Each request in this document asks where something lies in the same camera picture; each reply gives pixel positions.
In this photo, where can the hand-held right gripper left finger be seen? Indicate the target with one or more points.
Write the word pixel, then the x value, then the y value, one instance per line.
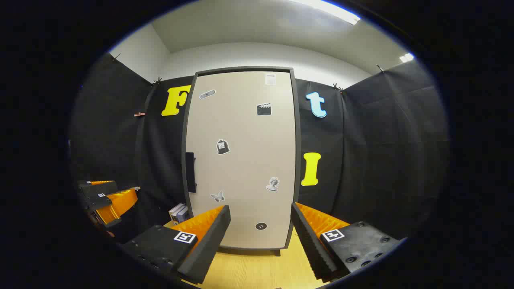
pixel 209 245

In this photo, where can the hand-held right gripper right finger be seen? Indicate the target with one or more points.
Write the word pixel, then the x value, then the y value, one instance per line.
pixel 311 245

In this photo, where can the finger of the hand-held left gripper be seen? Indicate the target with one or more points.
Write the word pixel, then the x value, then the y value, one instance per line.
pixel 96 200
pixel 100 188

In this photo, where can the beige cabinet door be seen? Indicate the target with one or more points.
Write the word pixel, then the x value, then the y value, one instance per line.
pixel 245 160

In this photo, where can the dark grey cabinet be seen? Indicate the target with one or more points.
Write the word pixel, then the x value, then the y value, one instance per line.
pixel 298 160

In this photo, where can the grey blue book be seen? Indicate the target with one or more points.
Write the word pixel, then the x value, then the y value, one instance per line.
pixel 184 214

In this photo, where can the black backdrop cloth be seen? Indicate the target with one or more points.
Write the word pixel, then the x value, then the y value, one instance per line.
pixel 381 160

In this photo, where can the small ceiling light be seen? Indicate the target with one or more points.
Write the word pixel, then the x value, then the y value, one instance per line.
pixel 406 58

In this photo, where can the long ceiling light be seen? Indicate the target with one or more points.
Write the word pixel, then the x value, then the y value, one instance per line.
pixel 329 10

